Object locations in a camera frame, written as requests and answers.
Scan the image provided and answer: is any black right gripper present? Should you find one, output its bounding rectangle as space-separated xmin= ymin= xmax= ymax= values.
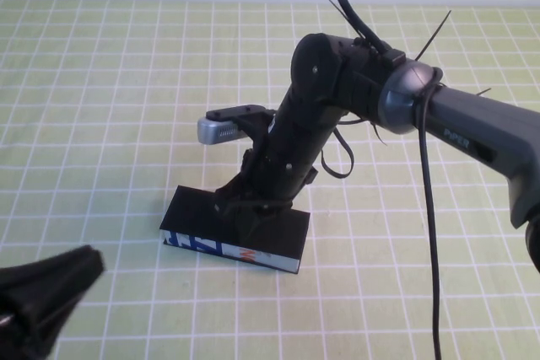
xmin=216 ymin=146 xmax=318 ymax=246

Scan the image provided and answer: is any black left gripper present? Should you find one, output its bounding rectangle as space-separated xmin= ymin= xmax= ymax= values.
xmin=0 ymin=244 xmax=106 ymax=360

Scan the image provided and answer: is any black printed glasses case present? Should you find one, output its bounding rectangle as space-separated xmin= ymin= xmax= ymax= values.
xmin=159 ymin=185 xmax=312 ymax=275

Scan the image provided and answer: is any green white-checked tablecloth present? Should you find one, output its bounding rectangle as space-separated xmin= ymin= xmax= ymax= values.
xmin=0 ymin=0 xmax=540 ymax=360

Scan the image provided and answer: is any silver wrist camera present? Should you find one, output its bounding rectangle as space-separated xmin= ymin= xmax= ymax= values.
xmin=197 ymin=117 xmax=251 ymax=147

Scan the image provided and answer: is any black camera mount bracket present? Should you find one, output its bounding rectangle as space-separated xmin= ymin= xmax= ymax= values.
xmin=205 ymin=104 xmax=278 ymax=154

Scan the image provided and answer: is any thin black cable loop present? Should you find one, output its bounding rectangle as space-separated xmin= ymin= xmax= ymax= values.
xmin=320 ymin=127 xmax=355 ymax=180

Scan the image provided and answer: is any thick black cable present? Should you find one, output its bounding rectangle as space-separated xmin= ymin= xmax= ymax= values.
xmin=336 ymin=0 xmax=444 ymax=360

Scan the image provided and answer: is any black cable tie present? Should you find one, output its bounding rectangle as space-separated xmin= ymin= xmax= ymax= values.
xmin=414 ymin=8 xmax=453 ymax=62
xmin=326 ymin=0 xmax=365 ymax=41

